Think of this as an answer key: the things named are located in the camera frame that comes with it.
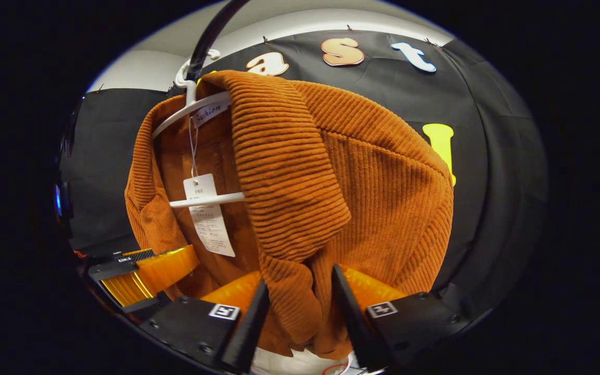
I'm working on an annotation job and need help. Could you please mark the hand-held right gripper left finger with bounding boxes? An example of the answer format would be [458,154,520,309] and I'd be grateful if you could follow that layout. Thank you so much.
[139,271,271,374]

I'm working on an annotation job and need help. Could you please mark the black clothes rack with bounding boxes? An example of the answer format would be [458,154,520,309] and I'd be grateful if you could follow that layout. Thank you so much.
[184,0,252,82]

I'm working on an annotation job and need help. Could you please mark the orange corduroy jacket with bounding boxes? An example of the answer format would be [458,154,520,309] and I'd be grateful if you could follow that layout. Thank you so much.
[124,70,455,361]

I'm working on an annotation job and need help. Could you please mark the white plastic hanger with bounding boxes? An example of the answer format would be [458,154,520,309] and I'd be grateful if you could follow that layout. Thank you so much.
[152,48,246,209]

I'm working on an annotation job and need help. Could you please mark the white laundry hamper red rim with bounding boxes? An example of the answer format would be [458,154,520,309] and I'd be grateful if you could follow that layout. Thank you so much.
[251,346,384,375]

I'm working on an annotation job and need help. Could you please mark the black backdrop cloth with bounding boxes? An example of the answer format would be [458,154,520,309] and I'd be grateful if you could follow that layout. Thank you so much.
[59,29,548,313]

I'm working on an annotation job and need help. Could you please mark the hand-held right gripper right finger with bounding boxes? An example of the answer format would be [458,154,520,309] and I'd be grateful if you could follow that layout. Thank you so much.
[331,264,471,371]

